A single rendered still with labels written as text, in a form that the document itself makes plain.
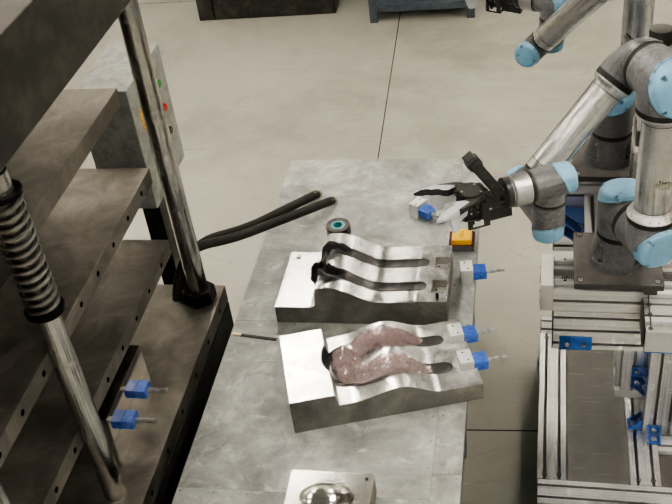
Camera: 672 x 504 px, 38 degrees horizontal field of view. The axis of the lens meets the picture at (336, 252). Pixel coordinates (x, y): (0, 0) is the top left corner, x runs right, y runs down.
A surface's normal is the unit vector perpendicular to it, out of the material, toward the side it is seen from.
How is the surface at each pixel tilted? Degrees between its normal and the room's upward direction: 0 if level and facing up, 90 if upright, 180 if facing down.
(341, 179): 0
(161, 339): 0
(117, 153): 90
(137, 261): 0
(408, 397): 90
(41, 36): 90
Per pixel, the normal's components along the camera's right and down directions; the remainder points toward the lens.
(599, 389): -0.11, -0.79
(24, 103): 0.98, 0.00
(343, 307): -0.15, 0.62
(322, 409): 0.14, 0.59
